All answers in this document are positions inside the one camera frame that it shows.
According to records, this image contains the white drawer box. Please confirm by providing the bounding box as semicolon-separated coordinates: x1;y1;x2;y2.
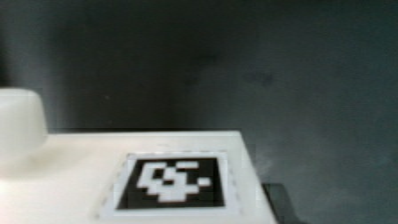
0;88;279;224

